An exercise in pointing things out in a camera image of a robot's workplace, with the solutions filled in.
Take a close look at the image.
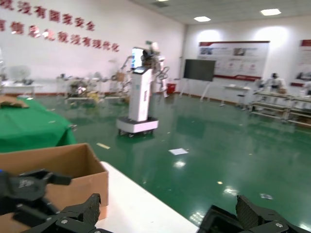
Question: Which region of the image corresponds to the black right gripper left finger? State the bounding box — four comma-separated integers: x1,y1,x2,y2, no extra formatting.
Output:
23,193,103,233

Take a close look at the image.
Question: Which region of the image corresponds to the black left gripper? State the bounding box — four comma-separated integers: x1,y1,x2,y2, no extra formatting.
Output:
0,169,72,228

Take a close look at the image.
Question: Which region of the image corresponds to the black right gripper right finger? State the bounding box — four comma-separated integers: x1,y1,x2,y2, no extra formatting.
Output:
236,195,311,233

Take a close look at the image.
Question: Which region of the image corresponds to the brown cardboard box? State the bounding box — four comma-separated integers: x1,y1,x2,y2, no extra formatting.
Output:
0,143,109,233

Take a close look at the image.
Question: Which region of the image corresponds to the table with green cloth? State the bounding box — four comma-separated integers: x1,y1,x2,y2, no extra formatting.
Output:
0,98,77,153

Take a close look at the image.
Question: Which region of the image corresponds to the flat cardboard sheet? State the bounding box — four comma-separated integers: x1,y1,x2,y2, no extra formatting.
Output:
0,94,30,109

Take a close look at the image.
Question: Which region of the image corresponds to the white paper sheet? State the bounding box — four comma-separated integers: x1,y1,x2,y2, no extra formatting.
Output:
168,148,189,155

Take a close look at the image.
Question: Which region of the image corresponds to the white long table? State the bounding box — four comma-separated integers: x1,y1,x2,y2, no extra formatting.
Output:
0,80,44,98

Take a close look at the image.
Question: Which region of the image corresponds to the cluttered workbench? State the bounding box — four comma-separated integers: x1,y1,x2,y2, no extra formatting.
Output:
57,72,132,105

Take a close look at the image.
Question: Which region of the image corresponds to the metal rack with wooden shelves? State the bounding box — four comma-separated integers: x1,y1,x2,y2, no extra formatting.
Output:
251,91,292,121
289,96,311,128

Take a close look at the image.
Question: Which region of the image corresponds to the black stool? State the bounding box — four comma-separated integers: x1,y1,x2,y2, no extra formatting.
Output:
237,94,246,111

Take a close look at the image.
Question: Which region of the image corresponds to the white fan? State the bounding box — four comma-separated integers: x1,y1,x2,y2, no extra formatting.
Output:
7,65,31,81

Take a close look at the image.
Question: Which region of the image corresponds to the white narrow table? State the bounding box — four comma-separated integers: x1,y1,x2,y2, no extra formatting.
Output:
223,84,252,111

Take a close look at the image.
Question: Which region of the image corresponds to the white mobile kiosk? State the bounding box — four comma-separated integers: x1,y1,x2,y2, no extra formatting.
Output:
116,47,159,138

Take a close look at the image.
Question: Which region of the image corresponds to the black screen on stand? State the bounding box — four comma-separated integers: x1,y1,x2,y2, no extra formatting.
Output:
179,59,216,101

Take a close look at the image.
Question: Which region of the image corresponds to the wide poster with photo row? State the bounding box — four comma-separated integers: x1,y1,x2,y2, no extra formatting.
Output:
290,40,311,87

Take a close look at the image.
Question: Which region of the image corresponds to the wall poster with red band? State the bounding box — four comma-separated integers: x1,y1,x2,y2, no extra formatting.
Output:
198,40,270,81

